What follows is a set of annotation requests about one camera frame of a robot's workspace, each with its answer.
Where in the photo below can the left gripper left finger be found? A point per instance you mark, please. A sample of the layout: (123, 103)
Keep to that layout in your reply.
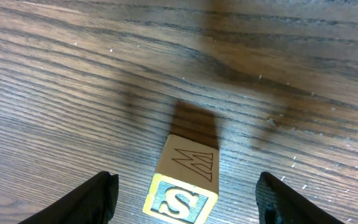
(94, 201)

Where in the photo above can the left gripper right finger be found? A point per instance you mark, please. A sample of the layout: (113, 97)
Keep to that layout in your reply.
(279, 204)

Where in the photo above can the yellow top wooden block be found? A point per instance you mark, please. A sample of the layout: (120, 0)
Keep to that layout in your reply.
(185, 183)

